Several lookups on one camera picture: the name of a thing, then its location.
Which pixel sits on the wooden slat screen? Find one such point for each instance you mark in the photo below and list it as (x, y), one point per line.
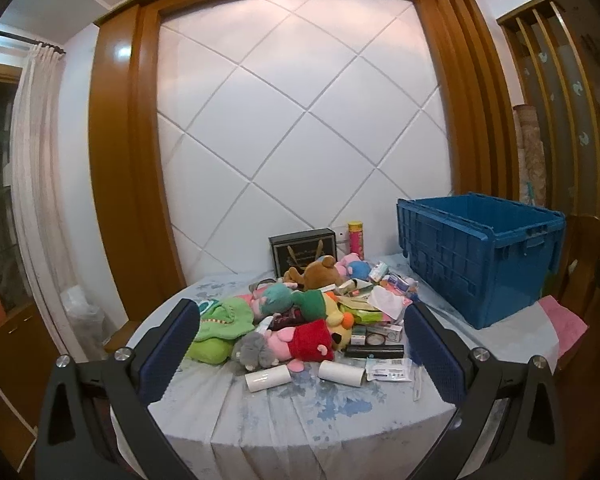
(570, 110)

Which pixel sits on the white tissue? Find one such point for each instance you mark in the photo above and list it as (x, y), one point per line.
(385, 302)

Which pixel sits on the long black box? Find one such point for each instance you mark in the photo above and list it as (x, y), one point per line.
(375, 351)

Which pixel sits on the black gift box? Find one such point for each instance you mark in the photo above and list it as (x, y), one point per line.
(300, 252)

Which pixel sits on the yellow-green wipes pack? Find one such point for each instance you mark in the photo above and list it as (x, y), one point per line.
(367, 316)

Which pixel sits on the pink cloth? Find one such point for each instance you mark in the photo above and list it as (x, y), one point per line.
(565, 330)

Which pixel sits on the rolled carpet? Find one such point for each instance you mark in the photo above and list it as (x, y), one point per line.
(527, 160)

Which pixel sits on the white plastic bag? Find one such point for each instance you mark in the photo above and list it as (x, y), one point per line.
(82, 315)

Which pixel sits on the pile of small packets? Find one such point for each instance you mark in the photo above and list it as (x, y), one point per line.
(397, 285)

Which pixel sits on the white paper roll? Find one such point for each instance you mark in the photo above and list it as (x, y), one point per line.
(267, 380)
(341, 372)

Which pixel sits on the wooden chair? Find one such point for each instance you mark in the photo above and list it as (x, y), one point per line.
(587, 245)

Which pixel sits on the pink and blue plush toy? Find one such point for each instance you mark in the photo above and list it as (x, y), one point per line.
(357, 269)

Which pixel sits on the wooden wall frame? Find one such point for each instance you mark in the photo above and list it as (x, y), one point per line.
(125, 185)

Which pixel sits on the blue plastic crate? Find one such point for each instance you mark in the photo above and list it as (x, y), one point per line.
(480, 280)

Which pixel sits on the white blue flat packet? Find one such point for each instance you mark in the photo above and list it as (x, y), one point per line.
(387, 369)

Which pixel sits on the yellow plush toy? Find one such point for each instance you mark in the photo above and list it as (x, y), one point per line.
(339, 330)

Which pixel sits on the wooden cabinet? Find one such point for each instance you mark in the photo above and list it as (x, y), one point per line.
(10, 360)

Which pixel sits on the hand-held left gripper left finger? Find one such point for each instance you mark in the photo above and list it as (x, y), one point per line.
(172, 355)

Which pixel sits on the pink yellow cylinder can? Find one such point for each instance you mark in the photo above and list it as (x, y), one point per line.
(356, 240)

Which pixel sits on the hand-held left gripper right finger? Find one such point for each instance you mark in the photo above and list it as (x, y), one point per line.
(432, 355)

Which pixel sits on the pink pig plush red shirt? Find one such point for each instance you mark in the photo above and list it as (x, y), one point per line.
(310, 340)

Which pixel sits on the grey plush mouse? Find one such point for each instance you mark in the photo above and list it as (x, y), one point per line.
(255, 350)

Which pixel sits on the light blue floral tablecloth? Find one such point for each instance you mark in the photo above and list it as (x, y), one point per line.
(305, 425)

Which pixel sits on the brown teddy bear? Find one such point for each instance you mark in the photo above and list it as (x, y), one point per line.
(320, 275)

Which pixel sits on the dark curtain rod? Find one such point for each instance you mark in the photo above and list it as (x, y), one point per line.
(30, 41)

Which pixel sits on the white curtain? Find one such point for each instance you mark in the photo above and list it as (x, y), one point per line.
(35, 185)

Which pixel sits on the black tape roll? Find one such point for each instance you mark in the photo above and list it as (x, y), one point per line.
(367, 339)

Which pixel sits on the teal round plush doll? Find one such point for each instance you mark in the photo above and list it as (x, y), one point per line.
(277, 297)

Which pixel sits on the green plush toy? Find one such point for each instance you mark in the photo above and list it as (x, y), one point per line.
(215, 320)

